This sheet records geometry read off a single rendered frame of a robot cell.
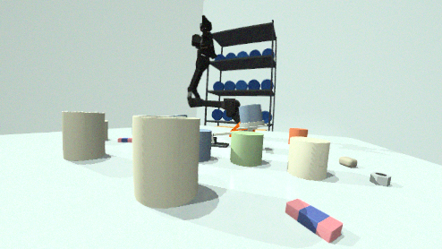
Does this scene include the grey hex nut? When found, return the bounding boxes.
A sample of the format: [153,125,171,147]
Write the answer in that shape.
[370,172,391,187]

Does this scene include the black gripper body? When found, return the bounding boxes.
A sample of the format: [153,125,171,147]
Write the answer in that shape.
[200,23,214,52]

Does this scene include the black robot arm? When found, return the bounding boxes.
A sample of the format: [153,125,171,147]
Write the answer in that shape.
[187,34,241,124]

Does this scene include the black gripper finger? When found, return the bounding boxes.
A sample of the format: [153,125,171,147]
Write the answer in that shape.
[200,28,213,46]
[200,15,211,28]

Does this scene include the pink eraser with blue sleeve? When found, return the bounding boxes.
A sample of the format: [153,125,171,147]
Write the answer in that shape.
[285,199,343,244]
[117,138,132,143]

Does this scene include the pale green cylinder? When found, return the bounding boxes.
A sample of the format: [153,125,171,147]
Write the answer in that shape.
[230,131,264,167]

